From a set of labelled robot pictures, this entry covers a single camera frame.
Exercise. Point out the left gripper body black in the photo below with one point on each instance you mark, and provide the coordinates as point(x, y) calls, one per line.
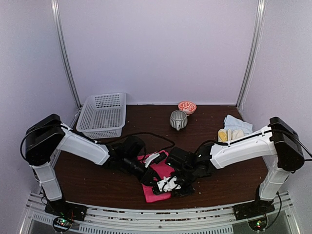
point(149, 170)

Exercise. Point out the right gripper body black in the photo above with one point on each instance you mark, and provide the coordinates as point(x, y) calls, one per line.
point(188, 176)

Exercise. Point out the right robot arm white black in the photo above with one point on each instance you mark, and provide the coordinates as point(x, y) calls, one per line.
point(277, 140)

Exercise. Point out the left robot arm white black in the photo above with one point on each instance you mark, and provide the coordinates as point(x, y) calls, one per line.
point(83, 182)

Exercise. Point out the yellow green patterned towel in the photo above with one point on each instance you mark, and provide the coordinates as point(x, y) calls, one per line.
point(224, 135)

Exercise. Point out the grey striped ceramic mug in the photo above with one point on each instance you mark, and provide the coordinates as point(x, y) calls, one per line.
point(178, 120)

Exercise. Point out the beige towel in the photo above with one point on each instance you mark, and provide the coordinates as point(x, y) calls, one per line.
point(238, 133)

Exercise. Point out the red white patterned bowl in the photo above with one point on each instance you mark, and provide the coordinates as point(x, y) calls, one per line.
point(187, 106)

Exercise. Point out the light blue towel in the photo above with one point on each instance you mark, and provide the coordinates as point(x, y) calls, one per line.
point(233, 123)

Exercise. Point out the white perforated plastic basket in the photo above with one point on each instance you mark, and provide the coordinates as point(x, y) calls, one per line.
point(103, 116)

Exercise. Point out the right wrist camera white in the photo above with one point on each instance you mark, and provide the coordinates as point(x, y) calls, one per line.
point(167, 184)

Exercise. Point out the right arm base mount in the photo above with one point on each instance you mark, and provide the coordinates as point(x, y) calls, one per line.
point(252, 209)

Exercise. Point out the aluminium front rail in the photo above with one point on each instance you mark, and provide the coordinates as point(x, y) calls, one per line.
point(204, 220)

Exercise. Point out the right aluminium corner post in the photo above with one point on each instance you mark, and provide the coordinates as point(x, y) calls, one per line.
point(258, 25)

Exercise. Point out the aluminium corner post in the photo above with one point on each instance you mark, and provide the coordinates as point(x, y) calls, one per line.
point(258, 25)
point(64, 54)

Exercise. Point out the left aluminium corner post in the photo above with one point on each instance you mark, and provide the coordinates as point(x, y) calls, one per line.
point(64, 54)

